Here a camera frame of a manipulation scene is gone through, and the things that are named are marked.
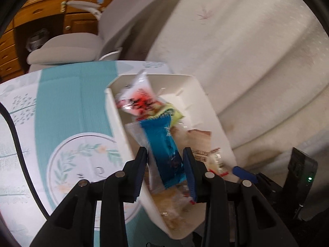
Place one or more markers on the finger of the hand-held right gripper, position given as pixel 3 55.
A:
pixel 243 173

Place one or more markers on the blue snack packet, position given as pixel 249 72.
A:
pixel 164 149

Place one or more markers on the green snack packet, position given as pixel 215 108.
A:
pixel 172 114

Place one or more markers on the trash bin with liner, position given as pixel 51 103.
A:
pixel 37 41

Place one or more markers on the wooden desk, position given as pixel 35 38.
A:
pixel 38 10

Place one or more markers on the white red snack packet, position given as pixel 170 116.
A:
pixel 138 100

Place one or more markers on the grey office chair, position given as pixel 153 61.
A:
pixel 77 46

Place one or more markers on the white plastic storage bin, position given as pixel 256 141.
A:
pixel 180 87

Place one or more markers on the clear bag of yellow cakes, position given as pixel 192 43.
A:
pixel 200 146

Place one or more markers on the cream leaf-print curtain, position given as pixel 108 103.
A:
pixel 244 56

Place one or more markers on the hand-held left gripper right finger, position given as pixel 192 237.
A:
pixel 190 180

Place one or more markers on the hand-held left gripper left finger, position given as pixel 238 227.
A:
pixel 138 175

